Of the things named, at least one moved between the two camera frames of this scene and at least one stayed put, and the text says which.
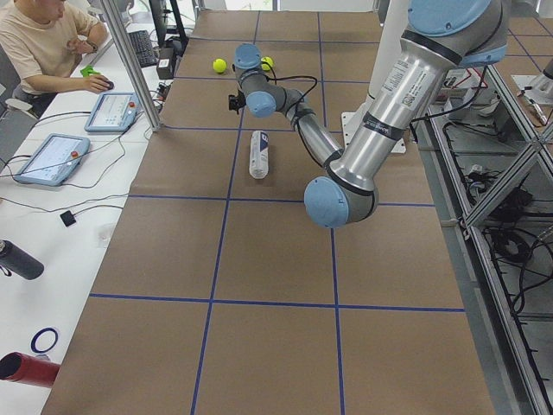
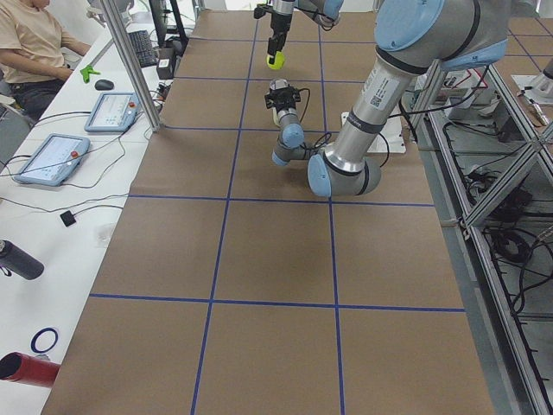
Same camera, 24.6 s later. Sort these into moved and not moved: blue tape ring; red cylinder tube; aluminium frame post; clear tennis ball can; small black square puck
Moved: clear tennis ball can
Not moved: aluminium frame post; red cylinder tube; blue tape ring; small black square puck
